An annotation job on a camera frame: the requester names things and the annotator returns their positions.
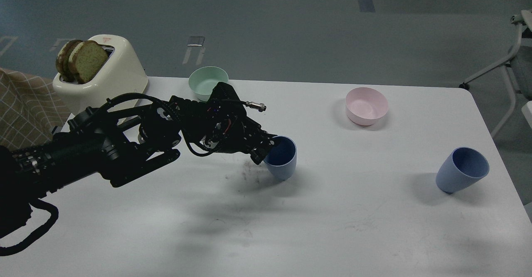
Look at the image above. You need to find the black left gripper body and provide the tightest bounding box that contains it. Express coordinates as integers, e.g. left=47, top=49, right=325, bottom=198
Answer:
left=181, top=82, right=268, bottom=156

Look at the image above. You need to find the blue cup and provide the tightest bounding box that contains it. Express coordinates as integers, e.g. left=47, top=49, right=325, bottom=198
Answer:
left=435, top=147, right=490, bottom=193
left=264, top=136, right=298, bottom=181

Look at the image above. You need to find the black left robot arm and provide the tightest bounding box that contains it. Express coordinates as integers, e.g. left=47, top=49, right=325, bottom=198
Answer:
left=0, top=82, right=280, bottom=256

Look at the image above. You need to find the green bowl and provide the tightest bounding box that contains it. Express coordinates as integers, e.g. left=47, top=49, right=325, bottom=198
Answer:
left=188, top=66, right=229, bottom=102

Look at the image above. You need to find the pink bowl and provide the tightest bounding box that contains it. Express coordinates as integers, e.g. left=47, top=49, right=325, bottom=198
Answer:
left=345, top=87, right=389, bottom=126

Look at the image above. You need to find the cream toaster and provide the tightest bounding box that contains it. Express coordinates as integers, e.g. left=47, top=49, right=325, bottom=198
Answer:
left=52, top=34, right=148, bottom=115

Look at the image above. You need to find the front toast slice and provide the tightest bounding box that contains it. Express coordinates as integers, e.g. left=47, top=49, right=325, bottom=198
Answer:
left=67, top=40, right=108, bottom=84

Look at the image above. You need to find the toast slice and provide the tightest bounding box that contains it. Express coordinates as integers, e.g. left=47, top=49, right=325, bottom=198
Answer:
left=67, top=40, right=108, bottom=84
left=55, top=40, right=83, bottom=82

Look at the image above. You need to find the rear toast slice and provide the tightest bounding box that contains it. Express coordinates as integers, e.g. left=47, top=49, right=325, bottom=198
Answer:
left=55, top=40, right=83, bottom=82

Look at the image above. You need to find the beige checkered cloth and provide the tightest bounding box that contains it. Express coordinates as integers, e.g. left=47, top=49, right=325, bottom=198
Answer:
left=0, top=68, right=71, bottom=151

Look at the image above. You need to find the white chair frame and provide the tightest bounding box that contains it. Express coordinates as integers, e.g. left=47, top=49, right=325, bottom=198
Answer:
left=458, top=10, right=532, bottom=138

